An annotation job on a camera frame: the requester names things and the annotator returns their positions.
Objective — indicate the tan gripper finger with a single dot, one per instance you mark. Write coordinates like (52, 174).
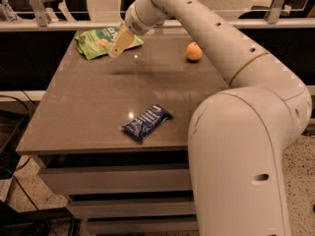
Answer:
(121, 42)

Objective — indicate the green rice chip bag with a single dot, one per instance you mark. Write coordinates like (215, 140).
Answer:
(97, 42)

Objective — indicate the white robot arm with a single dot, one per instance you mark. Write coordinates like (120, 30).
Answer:
(236, 137)

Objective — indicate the blue rxbar blueberry bar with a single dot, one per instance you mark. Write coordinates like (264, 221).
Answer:
(148, 121)

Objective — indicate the black office chair left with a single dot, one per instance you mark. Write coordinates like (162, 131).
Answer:
(78, 8)

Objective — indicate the orange fruit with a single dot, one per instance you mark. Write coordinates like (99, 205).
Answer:
(194, 52)

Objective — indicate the grey drawer cabinet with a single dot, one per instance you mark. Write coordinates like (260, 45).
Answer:
(113, 182)

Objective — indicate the black office chair right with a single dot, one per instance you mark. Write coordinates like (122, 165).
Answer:
(290, 9)

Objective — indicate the metal railing post left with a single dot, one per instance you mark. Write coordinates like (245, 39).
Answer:
(39, 12)

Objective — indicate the metal railing post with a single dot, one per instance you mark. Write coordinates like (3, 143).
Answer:
(273, 14)
(39, 12)

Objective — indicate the metal railing post right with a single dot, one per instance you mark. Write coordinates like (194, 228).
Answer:
(273, 14)

